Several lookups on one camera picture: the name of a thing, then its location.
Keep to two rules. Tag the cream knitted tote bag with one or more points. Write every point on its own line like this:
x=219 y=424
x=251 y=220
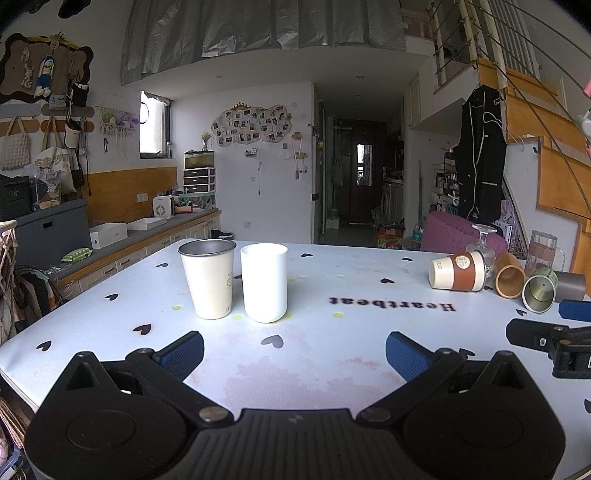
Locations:
x=14 y=150

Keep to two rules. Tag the woven basket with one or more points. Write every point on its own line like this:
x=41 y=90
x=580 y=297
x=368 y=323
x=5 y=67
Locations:
x=7 y=277

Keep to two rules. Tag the pink quilted chair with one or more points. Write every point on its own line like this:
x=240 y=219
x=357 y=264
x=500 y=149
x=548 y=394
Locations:
x=448 y=237

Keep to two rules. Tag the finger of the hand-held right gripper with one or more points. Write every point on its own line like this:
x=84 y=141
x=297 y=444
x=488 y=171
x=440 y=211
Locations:
x=575 y=309
x=531 y=333

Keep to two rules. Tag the clear wine glass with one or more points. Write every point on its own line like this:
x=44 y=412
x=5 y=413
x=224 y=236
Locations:
x=485 y=242

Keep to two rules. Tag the silver curtain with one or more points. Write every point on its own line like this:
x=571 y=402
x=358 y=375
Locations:
x=258 y=27

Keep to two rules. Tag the low cabinet with grey top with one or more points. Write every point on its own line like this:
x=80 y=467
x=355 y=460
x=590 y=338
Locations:
x=138 y=249

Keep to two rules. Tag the brown wall board with toys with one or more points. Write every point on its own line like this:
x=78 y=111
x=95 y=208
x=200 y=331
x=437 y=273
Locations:
x=44 y=69

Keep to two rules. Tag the wooden cup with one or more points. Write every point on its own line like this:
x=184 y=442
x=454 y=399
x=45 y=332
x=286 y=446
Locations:
x=509 y=279

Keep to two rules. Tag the black jacket with white trim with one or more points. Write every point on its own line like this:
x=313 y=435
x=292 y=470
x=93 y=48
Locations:
x=480 y=152

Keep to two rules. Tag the small drawer unit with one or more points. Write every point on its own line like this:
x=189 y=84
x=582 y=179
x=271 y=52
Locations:
x=199 y=181

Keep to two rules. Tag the glass pitcher with brown band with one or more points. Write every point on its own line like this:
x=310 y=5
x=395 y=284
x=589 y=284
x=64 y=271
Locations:
x=541 y=254

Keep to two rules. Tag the grey metal cup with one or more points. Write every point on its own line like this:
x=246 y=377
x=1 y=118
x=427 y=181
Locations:
x=549 y=288

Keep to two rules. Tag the cream cup with steel rim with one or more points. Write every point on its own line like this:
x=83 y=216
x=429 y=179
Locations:
x=208 y=281

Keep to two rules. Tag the plain white cup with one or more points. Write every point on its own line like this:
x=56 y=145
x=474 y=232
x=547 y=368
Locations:
x=264 y=284

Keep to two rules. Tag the plastic water bottle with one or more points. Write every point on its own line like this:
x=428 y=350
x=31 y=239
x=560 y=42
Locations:
x=418 y=235

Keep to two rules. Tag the white stair railing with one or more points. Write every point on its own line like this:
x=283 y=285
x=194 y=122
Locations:
x=480 y=32

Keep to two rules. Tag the washing machine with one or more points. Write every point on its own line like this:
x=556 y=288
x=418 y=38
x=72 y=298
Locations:
x=392 y=202

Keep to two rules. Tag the white heart-print tablecloth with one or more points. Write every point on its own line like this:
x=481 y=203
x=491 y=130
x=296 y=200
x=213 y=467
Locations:
x=323 y=286

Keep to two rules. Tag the grey storage box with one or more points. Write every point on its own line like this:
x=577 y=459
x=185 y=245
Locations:
x=51 y=235

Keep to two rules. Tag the white small appliance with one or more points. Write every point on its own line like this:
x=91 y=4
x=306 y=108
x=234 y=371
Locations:
x=162 y=206

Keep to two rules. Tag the cloud-shaped photo board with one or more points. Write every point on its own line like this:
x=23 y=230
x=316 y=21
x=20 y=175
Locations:
x=251 y=125

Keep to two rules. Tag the window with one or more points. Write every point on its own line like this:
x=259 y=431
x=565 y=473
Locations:
x=152 y=127

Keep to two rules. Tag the printed canvas tote bag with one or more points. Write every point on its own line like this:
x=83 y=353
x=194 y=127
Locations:
x=54 y=168

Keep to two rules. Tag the flat white box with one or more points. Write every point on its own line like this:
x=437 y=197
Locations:
x=147 y=223

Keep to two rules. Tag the white cardboard box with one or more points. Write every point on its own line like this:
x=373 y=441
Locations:
x=108 y=235

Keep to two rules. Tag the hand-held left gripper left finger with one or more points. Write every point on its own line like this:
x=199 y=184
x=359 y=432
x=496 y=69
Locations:
x=183 y=354

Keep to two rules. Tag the cream cup with brown sleeve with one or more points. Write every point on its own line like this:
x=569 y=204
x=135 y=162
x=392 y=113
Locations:
x=459 y=273

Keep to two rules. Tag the green tissue pack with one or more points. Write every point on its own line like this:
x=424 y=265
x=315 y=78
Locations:
x=76 y=255

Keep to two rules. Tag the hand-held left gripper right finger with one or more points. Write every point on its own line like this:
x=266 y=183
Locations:
x=406 y=355

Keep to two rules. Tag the red snack carton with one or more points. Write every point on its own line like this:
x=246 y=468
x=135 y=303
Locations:
x=391 y=236

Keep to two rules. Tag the wooden staircase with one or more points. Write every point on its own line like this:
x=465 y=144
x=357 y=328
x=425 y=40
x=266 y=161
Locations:
x=561 y=184

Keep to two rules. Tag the glass fish tank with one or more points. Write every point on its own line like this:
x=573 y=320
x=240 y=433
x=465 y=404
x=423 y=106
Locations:
x=199 y=159

